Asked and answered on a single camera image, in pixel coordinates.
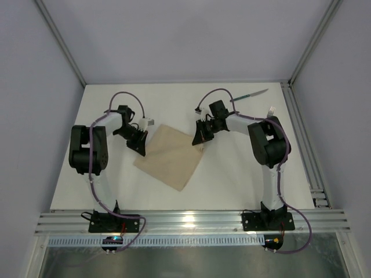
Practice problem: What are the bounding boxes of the beige cloth napkin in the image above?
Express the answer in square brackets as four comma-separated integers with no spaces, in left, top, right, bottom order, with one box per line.
[133,125,204,192]

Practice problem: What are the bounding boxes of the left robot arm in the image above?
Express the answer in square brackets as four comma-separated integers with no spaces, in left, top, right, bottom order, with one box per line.
[68,105,154,218]

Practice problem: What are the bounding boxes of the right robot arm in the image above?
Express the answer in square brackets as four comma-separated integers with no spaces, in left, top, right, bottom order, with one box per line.
[192,100,294,232]

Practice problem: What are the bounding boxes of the left black controller board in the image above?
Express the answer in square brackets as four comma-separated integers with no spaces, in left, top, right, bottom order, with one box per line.
[101,236,123,254]

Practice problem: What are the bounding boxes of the black controller board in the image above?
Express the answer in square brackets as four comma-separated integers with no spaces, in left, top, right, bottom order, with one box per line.
[101,236,123,254]
[263,235,284,252]

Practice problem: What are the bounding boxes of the right black controller board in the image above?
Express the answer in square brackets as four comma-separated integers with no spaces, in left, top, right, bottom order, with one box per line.
[263,235,284,252]

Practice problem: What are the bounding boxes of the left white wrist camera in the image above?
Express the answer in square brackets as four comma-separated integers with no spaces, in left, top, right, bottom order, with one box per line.
[138,118,154,132]

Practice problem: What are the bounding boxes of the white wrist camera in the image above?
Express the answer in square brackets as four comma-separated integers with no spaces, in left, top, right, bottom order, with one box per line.
[138,118,154,132]
[195,107,212,122]

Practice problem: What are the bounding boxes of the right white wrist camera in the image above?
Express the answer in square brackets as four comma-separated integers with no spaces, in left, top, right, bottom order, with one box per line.
[195,107,212,122]

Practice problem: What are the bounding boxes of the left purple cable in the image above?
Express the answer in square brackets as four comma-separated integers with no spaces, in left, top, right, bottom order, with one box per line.
[86,92,147,255]

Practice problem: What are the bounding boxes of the green handled knife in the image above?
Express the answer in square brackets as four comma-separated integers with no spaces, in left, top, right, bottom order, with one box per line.
[230,88,269,103]

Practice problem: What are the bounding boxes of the green handled fork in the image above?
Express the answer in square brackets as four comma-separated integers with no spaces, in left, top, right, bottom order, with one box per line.
[267,107,275,118]

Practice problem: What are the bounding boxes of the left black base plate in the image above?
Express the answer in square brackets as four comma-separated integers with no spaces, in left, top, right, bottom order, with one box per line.
[81,211,140,233]

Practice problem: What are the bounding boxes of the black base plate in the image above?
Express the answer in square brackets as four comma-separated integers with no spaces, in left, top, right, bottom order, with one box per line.
[241,211,296,232]
[81,211,140,233]

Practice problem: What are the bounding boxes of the aluminium mounting rail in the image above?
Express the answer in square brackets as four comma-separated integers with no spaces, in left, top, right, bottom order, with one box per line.
[35,208,351,235]

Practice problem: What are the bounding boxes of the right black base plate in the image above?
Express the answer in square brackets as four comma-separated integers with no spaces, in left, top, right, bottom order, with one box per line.
[241,211,296,232]

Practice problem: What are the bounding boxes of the slotted grey cable duct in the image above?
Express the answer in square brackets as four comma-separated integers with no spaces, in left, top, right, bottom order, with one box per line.
[48,234,264,247]

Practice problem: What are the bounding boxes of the left aluminium frame post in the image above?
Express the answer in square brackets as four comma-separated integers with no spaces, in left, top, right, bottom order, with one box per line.
[33,0,87,88]

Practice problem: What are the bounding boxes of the aluminium frame post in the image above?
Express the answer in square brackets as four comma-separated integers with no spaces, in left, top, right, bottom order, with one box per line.
[288,0,343,87]
[33,0,87,88]

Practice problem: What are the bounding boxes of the right side aluminium rail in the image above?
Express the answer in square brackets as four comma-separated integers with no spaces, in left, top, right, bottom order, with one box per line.
[281,82,332,209]

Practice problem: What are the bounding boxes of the right aluminium frame post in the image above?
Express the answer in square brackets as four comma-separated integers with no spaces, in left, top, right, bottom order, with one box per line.
[288,0,343,87]

